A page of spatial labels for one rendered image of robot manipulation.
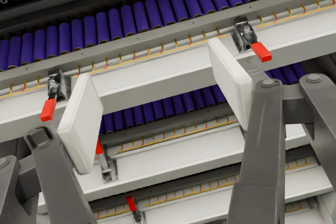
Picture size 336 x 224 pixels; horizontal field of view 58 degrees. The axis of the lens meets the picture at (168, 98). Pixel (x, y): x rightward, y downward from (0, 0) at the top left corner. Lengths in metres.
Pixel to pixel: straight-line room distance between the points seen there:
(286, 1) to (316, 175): 0.44
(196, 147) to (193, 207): 0.20
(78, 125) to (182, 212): 0.59
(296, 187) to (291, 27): 0.40
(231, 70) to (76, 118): 0.08
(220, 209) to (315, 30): 0.44
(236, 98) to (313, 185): 0.62
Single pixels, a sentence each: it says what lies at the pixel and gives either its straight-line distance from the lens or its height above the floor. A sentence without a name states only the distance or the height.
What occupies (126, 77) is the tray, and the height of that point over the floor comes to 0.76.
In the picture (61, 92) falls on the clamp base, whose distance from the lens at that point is 0.43.
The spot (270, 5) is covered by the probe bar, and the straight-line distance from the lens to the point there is 0.46.
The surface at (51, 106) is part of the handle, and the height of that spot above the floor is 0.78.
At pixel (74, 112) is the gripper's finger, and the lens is 0.17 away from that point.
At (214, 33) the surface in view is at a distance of 0.45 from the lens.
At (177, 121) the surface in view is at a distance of 0.57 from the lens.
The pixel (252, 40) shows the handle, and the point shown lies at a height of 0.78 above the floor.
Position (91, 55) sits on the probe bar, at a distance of 0.44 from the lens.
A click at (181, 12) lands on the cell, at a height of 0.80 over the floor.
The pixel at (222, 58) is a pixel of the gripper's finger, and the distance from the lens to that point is 0.17.
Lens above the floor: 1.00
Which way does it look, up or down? 40 degrees down
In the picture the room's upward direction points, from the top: 17 degrees counter-clockwise
